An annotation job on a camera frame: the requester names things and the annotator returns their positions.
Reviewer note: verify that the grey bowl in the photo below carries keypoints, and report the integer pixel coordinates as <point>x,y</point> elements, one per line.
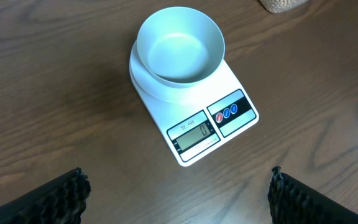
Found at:
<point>180,45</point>

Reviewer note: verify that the clear plastic container of beans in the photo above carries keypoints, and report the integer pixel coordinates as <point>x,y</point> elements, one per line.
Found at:
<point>279,6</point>

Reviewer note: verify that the white digital kitchen scale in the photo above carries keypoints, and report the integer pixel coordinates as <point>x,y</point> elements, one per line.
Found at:
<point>195,121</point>

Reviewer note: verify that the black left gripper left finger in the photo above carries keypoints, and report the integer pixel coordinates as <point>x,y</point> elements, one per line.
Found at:
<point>60,201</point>

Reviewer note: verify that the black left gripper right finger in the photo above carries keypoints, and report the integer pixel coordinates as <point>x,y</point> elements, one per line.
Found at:
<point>293,202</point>

